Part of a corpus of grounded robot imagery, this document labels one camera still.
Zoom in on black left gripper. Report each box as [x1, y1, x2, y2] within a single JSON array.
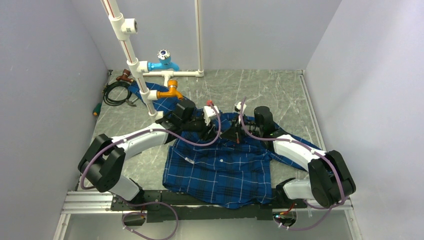
[[181, 111, 219, 141]]

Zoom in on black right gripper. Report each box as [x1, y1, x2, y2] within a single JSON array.
[[220, 114, 263, 144]]

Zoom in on blue plaid shirt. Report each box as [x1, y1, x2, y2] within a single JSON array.
[[127, 80, 322, 210]]

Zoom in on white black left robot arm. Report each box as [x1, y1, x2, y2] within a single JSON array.
[[77, 99, 220, 210]]

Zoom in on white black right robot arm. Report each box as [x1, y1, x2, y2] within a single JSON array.
[[220, 106, 357, 209]]

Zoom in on orange plastic faucet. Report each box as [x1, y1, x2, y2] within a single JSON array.
[[156, 79, 184, 100]]

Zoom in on blue plastic faucet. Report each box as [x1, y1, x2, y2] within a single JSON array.
[[147, 49, 180, 72]]

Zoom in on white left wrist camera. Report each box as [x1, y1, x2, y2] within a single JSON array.
[[203, 105, 221, 126]]

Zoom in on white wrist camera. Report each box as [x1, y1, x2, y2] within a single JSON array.
[[234, 101, 247, 113], [203, 105, 221, 126]]

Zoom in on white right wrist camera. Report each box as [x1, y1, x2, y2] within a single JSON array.
[[234, 101, 247, 113]]

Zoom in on coiled black cable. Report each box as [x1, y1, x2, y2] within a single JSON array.
[[103, 81, 137, 107]]

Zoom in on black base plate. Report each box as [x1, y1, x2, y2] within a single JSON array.
[[110, 190, 307, 223]]

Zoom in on green orange handled screwdriver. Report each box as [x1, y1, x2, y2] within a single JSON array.
[[92, 102, 102, 117]]

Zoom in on white pvc pipe frame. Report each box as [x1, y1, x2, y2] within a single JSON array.
[[101, 0, 204, 121]]

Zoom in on aluminium rail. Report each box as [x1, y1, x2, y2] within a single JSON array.
[[61, 188, 353, 215]]

